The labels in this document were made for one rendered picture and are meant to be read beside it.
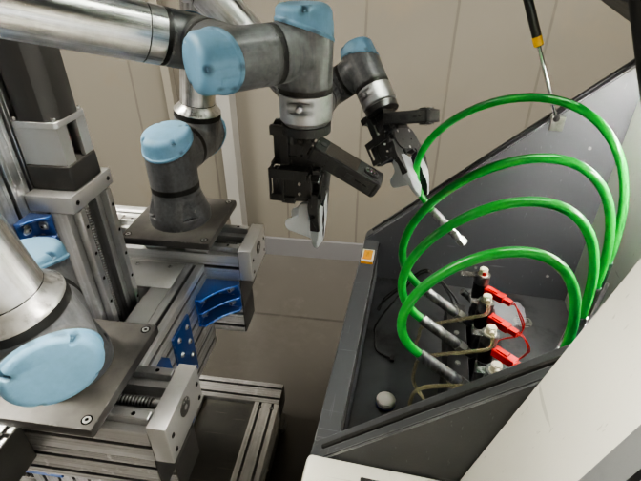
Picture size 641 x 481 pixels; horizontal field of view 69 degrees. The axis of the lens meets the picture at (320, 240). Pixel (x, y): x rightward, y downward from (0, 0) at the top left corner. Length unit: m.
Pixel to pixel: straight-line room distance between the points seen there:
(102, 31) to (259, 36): 0.19
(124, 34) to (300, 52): 0.22
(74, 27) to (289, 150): 0.30
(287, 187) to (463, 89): 1.80
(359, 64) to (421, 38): 1.32
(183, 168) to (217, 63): 0.58
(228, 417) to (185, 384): 0.94
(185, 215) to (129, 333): 0.36
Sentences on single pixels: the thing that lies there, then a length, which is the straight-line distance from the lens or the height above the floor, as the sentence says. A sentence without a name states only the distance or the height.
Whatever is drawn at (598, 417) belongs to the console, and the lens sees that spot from 0.51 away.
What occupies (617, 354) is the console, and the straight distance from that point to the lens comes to 0.50.
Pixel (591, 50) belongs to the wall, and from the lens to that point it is 2.51.
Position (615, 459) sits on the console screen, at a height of 1.29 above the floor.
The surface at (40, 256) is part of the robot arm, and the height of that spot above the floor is 1.27.
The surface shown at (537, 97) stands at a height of 1.42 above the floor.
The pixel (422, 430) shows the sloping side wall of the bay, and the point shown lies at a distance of 0.69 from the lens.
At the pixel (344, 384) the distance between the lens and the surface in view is 0.89.
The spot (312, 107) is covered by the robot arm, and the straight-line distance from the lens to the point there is 0.65.
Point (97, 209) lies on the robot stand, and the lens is 1.03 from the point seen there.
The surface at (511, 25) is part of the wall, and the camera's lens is 2.40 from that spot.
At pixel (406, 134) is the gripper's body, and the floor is 1.29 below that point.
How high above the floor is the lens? 1.63
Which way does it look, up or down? 33 degrees down
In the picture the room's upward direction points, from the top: straight up
